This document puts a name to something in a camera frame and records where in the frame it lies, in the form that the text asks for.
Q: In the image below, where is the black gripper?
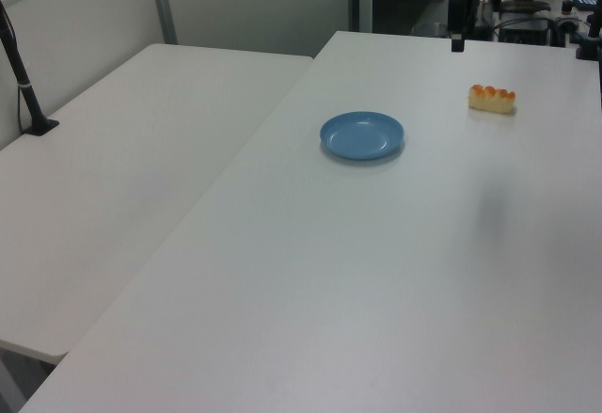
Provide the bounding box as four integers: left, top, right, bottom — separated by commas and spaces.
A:
449, 0, 467, 53

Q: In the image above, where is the glazed bread loaf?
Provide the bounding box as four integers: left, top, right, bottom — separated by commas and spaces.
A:
467, 84, 517, 116

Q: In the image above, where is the blue round plate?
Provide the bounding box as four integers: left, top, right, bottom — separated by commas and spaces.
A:
320, 110, 405, 161

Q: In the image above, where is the black computer case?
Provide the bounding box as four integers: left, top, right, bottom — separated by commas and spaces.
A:
497, 18, 552, 47

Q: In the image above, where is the brown object on desk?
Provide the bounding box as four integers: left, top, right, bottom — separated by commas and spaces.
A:
499, 0, 552, 14

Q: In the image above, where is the white rectangular side table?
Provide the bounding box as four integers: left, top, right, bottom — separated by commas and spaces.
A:
0, 42, 315, 366

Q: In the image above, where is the black clamp camera stand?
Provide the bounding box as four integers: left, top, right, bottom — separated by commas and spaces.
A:
574, 6, 602, 62

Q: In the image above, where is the grey aluminium partition post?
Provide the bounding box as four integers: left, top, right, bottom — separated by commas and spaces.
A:
147, 0, 179, 45

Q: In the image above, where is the black camera pole with base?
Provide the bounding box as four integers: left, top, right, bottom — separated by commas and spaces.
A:
0, 0, 61, 137

